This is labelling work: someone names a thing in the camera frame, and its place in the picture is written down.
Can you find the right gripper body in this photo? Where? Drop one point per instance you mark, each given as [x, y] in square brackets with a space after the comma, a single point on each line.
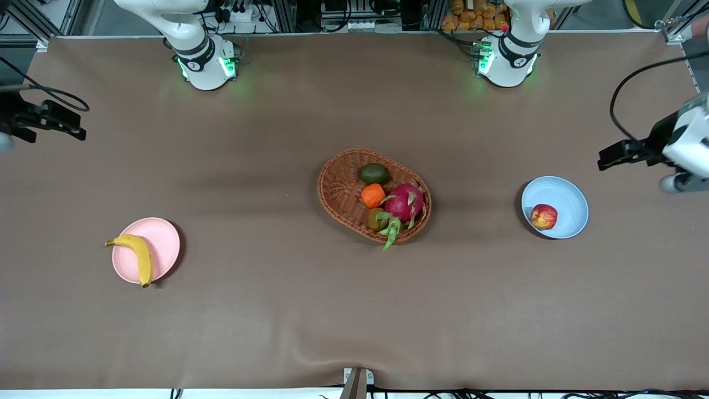
[12, 112]

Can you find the pink dragon fruit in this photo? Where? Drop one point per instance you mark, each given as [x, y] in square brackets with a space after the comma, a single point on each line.
[405, 202]

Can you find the black electronics box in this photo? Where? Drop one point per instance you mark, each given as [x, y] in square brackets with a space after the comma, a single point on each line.
[343, 6]

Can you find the orange toy food pile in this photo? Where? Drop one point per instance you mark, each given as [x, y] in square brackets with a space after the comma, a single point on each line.
[471, 14]

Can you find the yellow banana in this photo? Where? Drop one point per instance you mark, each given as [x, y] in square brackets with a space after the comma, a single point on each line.
[141, 255]

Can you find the pink plate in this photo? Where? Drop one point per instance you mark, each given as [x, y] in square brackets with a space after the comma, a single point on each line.
[160, 244]

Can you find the red apple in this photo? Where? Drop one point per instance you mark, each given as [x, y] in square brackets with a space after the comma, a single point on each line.
[544, 216]

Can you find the long white power strip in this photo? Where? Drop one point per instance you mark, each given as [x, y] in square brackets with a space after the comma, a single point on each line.
[376, 26]

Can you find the brown kiwi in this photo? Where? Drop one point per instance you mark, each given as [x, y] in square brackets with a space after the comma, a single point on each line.
[376, 219]

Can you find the aluminium frame strut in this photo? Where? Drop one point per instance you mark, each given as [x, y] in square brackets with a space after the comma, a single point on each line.
[72, 16]

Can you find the light blue plate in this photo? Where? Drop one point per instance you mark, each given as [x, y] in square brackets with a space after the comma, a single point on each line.
[565, 199]

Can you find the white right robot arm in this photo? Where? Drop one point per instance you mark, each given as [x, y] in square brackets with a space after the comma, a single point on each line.
[207, 77]

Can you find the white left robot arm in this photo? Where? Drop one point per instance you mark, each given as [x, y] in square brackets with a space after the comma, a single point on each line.
[507, 75]

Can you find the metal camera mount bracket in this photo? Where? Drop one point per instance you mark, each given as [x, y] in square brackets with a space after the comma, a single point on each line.
[354, 388]

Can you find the green avocado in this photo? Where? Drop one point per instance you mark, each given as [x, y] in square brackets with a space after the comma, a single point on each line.
[374, 174]

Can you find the orange tangerine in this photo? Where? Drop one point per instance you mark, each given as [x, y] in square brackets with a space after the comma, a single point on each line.
[373, 195]

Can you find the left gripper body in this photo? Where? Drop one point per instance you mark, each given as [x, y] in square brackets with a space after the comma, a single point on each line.
[657, 140]

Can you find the brown wicker basket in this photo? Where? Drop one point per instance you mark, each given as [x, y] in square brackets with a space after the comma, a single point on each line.
[338, 194]

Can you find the brown table cloth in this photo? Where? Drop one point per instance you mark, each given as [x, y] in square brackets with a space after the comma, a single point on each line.
[354, 310]

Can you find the white power strip with plugs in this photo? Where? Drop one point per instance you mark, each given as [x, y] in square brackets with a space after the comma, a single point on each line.
[243, 14]

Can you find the aluminium frame post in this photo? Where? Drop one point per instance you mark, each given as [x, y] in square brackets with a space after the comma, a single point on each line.
[285, 16]

